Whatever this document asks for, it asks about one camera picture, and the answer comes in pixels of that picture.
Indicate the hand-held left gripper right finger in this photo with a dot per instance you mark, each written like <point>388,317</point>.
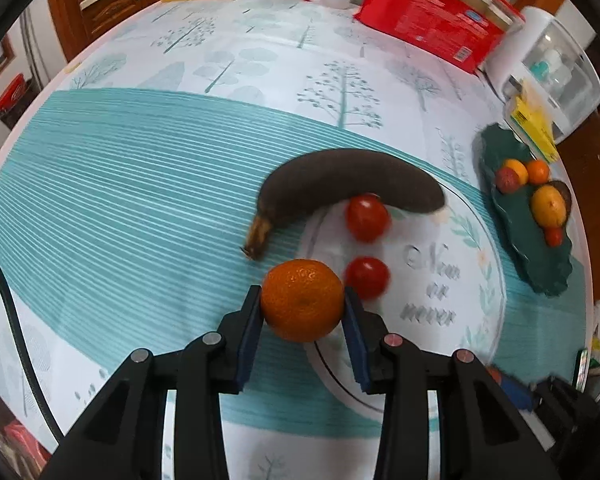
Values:
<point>355,345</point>

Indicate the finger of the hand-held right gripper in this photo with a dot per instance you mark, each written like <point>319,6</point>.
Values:
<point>515,391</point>

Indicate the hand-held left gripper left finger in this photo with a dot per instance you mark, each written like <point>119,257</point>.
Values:
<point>250,345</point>

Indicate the dark green scalloped plate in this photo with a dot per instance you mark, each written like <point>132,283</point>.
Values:
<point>525,250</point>

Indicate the red cherry tomato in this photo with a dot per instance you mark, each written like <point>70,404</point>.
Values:
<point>554,236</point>
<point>369,277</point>
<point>366,217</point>

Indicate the large yellow-orange orange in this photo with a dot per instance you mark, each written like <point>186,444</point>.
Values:
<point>548,206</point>

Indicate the dark brown avocado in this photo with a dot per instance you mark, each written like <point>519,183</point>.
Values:
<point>566,197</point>

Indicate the dark red plum bottom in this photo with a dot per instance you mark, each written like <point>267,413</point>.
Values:
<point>505,181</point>

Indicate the small orange tangerine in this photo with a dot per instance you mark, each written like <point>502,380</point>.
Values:
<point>517,169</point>

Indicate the green lit small screen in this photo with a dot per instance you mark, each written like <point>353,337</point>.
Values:
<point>583,367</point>

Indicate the dark overripe banana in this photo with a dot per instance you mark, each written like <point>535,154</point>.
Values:
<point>340,180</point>

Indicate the tall wooden cabinet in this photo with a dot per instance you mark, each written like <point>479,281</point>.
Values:
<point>587,195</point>

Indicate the yellow tissue pack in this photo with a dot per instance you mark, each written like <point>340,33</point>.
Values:
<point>532,127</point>

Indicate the white storage case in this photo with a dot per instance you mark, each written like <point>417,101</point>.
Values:
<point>555,75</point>

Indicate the red paper cup package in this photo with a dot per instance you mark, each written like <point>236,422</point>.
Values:
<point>430,20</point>

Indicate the red lid container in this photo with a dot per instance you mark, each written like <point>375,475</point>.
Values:
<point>12,97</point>

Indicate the wooden kitchen cabinet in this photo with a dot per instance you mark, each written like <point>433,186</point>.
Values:
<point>110,10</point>

